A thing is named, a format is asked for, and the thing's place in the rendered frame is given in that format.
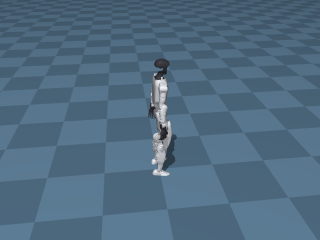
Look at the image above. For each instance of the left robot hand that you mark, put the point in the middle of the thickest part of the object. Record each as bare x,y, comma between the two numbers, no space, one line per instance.
151,112

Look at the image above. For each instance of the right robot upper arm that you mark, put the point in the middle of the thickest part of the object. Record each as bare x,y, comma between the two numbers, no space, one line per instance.
162,94

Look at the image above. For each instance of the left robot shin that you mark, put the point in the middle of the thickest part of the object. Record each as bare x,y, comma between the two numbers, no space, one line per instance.
155,143

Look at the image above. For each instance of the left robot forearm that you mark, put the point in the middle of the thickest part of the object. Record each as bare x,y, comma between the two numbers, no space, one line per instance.
152,105

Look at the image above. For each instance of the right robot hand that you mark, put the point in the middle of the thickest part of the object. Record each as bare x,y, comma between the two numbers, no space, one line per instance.
163,133

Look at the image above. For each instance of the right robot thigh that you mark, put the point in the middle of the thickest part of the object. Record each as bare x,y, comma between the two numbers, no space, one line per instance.
167,140

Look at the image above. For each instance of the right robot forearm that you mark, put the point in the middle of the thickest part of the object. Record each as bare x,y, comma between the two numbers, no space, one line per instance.
162,116

